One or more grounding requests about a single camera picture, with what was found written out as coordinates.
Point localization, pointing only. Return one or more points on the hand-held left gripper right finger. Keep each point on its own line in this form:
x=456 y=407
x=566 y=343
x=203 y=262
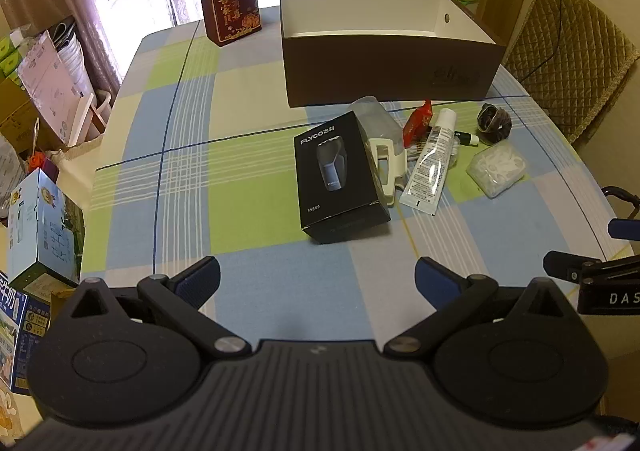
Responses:
x=436 y=278

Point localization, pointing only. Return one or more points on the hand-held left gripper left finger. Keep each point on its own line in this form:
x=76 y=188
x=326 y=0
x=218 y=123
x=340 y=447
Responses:
x=199 y=278

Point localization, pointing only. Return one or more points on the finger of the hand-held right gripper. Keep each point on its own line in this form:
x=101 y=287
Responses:
x=622 y=229
x=570 y=267

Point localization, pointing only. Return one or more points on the white squeeze tube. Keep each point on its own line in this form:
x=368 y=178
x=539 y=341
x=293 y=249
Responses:
x=425 y=171

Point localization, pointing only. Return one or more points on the black shaver box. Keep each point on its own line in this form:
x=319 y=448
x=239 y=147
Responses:
x=340 y=171

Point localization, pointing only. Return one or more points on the brown storage box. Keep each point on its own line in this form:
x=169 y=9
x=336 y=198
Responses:
x=380 y=66

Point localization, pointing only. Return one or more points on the checkered cloth desktop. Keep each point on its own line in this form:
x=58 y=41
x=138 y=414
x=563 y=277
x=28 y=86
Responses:
x=240 y=171

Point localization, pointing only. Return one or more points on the black metal bar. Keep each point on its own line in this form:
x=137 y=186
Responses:
x=625 y=198

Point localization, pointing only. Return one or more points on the black lip balm stick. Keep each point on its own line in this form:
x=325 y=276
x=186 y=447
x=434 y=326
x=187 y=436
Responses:
x=470 y=139

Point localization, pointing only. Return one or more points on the red snack packet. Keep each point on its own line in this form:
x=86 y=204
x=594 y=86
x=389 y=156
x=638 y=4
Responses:
x=417 y=123

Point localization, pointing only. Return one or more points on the dark round wrapped ball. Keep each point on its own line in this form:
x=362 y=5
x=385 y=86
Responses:
x=494 y=125

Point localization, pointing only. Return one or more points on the light blue carton box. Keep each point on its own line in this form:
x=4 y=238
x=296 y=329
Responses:
x=42 y=226

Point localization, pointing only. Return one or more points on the quilted cushion chair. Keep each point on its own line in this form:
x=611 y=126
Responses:
x=575 y=56

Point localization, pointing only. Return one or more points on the blue milk carton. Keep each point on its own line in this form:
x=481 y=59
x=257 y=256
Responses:
x=22 y=331

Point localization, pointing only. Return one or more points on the brown cardboard box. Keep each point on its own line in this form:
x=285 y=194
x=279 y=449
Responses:
x=15 y=116

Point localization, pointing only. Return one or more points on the pink paper bag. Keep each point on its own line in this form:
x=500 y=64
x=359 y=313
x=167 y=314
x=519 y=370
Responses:
x=52 y=76

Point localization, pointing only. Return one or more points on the red gift bag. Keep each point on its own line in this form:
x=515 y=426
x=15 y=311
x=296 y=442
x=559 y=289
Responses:
x=230 y=6

